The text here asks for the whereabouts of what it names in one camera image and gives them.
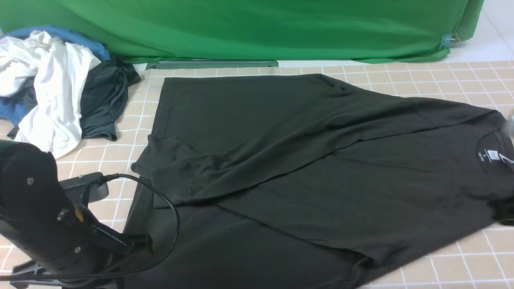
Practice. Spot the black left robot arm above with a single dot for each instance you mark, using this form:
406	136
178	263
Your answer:
50	221

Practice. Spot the dark gray long-sleeved shirt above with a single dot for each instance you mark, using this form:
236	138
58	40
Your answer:
308	182

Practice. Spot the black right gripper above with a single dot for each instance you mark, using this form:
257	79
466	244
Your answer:
505	213

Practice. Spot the green backdrop cloth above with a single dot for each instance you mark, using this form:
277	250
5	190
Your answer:
369	31

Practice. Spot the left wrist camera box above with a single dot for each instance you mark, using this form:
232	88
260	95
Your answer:
85	189

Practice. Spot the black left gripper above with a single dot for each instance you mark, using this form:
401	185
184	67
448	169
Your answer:
74	251

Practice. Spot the blue crumpled shirt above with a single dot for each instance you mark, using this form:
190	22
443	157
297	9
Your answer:
76	38

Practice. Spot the gray metal rail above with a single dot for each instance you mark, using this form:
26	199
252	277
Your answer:
201	64

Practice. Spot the white crumpled shirt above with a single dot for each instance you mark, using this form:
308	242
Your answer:
59	70

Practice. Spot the dark teal crumpled shirt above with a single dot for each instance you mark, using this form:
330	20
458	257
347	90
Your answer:
104	99

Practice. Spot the blue binder clip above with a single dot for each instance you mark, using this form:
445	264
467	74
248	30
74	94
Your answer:
448	41

